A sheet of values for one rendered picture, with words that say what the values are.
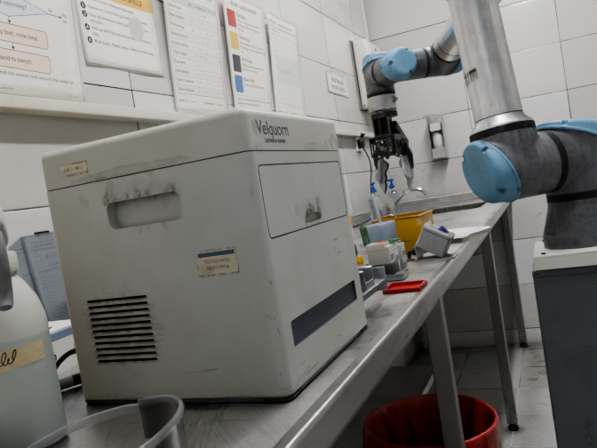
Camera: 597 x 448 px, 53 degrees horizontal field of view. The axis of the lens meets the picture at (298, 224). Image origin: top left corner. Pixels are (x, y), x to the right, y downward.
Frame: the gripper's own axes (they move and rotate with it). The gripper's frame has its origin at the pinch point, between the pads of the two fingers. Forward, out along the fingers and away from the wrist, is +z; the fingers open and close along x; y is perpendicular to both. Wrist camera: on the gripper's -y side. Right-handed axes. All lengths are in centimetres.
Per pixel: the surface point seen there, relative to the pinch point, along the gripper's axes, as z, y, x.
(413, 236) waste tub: 12.9, 6.3, 4.1
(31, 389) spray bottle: 12, 118, -2
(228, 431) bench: 18, 111, 16
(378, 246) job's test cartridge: 10.4, 41.6, 7.1
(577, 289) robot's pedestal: 22, 41, 42
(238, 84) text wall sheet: -41, -15, -53
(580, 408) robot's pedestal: 43, 41, 40
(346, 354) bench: 18, 89, 18
